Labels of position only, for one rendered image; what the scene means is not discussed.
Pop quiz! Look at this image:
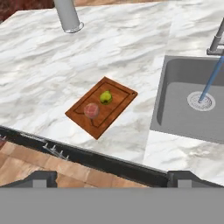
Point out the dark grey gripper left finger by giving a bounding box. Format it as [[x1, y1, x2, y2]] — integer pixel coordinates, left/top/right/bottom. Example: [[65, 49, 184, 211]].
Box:
[[1, 171, 58, 188]]

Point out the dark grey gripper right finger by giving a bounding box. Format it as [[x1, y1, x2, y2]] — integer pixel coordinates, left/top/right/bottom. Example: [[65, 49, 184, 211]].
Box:
[[167, 171, 224, 188]]

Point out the grey sink basin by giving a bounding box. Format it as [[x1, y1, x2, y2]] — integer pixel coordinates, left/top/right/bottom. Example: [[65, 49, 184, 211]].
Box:
[[150, 55, 224, 145]]

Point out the brown wooden cutting board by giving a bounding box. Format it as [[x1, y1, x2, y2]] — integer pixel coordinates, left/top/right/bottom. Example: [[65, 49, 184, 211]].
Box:
[[64, 76, 139, 141]]

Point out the grey metal sink faucet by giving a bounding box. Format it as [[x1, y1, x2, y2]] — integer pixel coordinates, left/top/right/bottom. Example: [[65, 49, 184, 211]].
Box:
[[206, 17, 224, 57]]

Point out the blue water stream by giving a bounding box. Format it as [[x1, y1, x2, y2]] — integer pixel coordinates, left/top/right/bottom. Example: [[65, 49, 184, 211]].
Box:
[[198, 55, 224, 103]]

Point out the grey cylindrical post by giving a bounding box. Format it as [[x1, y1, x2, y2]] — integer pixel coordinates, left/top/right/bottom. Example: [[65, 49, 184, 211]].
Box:
[[52, 0, 86, 34]]

